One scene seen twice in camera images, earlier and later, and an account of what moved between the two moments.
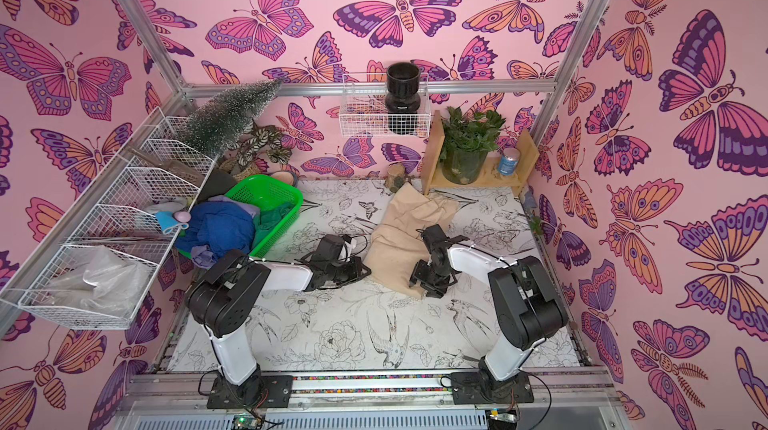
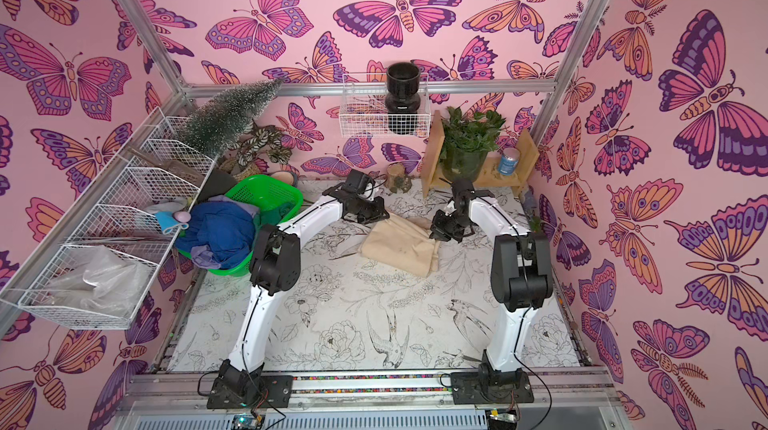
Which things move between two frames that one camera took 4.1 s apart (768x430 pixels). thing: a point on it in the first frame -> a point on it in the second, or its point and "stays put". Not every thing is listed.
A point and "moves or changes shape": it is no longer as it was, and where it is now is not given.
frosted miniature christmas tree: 216,124 stays put
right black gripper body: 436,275 -> 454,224
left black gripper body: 345,272 -> 370,211
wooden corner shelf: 433,150 stays put
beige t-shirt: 396,245 moves or changes shape
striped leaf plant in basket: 248,145 stays put
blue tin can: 508,161 stays put
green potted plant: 466,144 stays put
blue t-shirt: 221,226 stays put
